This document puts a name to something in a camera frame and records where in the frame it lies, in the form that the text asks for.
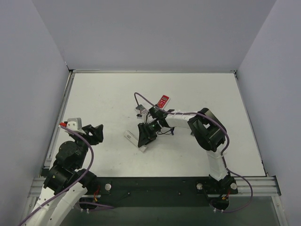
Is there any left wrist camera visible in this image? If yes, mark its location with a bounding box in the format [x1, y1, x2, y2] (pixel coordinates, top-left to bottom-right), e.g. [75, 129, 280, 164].
[59, 118, 85, 134]

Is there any red white remote control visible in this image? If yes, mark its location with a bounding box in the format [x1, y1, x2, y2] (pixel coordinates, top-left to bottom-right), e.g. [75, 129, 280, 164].
[156, 95, 170, 109]

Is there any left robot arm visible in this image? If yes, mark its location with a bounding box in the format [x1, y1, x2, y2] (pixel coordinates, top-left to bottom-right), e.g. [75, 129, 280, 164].
[20, 118, 103, 226]

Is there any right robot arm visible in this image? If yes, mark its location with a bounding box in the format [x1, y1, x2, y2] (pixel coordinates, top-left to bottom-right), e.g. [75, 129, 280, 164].
[137, 106, 238, 195]

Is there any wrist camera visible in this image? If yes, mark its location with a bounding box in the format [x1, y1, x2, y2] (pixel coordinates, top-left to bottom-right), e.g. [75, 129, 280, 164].
[135, 104, 148, 118]
[59, 118, 85, 134]

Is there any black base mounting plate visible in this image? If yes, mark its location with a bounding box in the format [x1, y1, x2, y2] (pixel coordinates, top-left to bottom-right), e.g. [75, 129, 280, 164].
[79, 176, 238, 208]

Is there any aluminium table frame rail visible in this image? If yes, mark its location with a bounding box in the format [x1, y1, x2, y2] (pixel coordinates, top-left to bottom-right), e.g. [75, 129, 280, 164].
[28, 68, 282, 198]

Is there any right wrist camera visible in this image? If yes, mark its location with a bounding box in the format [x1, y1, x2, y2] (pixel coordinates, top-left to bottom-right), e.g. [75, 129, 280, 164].
[135, 104, 148, 118]

